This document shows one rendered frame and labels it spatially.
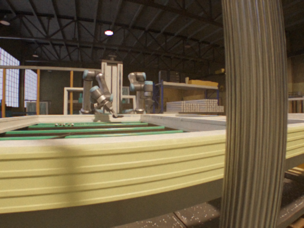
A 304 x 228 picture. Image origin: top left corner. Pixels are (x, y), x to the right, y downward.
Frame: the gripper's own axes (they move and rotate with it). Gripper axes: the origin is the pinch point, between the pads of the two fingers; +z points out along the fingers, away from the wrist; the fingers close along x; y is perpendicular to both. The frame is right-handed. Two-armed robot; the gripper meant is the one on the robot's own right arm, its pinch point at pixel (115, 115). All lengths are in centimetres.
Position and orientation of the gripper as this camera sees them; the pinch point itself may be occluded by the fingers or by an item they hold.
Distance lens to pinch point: 152.5
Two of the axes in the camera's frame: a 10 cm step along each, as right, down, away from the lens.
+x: -3.5, 2.5, 9.0
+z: 6.4, 7.7, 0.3
